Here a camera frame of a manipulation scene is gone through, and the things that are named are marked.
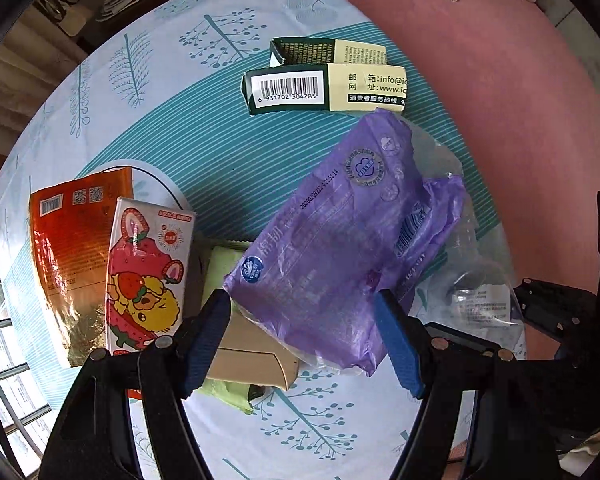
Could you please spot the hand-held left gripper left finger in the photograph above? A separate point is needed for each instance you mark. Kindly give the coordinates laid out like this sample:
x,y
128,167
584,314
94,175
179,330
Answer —
x,y
207,345

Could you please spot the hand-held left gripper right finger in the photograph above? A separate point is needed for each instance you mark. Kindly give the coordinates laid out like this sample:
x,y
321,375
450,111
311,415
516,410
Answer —
x,y
400,345

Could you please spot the clear plastic bag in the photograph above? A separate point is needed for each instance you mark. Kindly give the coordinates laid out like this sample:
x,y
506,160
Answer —
x,y
480,270

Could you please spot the purple plastic package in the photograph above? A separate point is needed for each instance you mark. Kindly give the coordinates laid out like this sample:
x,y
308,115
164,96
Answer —
x,y
330,240

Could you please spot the orange foil bag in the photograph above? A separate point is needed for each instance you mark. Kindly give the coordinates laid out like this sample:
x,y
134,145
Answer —
x,y
65,260

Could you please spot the beige box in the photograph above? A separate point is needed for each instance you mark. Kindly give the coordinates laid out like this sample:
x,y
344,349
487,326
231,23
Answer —
x,y
250,360

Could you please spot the light green wrapper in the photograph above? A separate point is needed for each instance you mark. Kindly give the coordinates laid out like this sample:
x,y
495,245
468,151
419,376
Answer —
x,y
227,265

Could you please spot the strawberry print carton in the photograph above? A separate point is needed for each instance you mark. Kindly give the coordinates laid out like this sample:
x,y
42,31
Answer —
x,y
145,280

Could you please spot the pink blanket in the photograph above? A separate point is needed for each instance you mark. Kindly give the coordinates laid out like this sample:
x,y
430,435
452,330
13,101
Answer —
x,y
505,85

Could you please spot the window with metal grille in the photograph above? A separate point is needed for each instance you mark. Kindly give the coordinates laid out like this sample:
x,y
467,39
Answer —
x,y
0,310

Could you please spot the leaf print tablecloth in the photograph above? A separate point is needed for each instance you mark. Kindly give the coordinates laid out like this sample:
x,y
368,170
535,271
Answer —
x,y
155,125

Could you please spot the green and cream box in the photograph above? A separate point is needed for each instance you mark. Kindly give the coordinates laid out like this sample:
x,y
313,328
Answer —
x,y
330,52
340,90

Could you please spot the lace curtain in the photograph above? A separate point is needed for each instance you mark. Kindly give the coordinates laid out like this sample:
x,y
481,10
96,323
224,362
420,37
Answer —
x,y
10,90

